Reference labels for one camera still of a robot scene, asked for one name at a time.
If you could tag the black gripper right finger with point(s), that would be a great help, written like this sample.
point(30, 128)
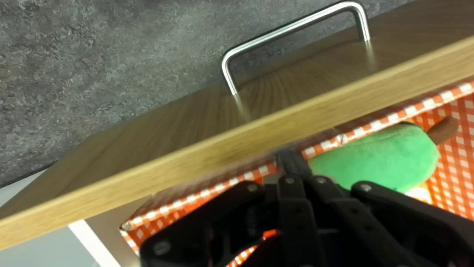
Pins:
point(386, 223)

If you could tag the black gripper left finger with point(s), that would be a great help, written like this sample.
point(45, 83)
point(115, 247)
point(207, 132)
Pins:
point(208, 223)

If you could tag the drawer with wooden front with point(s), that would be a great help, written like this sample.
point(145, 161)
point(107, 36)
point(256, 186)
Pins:
point(149, 143)

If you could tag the green and red plush toy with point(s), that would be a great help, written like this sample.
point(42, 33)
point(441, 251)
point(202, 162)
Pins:
point(380, 158)

